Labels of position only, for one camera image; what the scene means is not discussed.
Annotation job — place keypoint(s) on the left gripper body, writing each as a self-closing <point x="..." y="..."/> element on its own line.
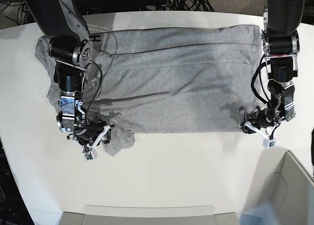
<point x="265" y="123"/>

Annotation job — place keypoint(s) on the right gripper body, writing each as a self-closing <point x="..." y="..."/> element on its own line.
<point x="88" y="137"/>

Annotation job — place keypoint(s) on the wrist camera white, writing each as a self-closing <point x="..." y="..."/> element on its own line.
<point x="268" y="143"/>
<point x="90" y="155"/>

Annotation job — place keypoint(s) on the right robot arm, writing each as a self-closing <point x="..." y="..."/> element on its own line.
<point x="72" y="51"/>

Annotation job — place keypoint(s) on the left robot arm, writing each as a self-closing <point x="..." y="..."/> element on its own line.
<point x="281" y="46"/>

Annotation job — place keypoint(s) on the grey chair front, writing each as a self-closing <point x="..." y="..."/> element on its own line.
<point x="108" y="215"/>

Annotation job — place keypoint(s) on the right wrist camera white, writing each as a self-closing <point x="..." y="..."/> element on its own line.
<point x="90" y="155"/>

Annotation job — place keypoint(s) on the grey T-shirt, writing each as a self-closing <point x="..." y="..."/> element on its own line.
<point x="172" y="80"/>

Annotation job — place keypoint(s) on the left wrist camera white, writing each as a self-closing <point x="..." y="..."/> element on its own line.
<point x="268" y="143"/>

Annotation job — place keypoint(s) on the blue cloth corner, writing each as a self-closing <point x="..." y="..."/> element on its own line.
<point x="261" y="215"/>

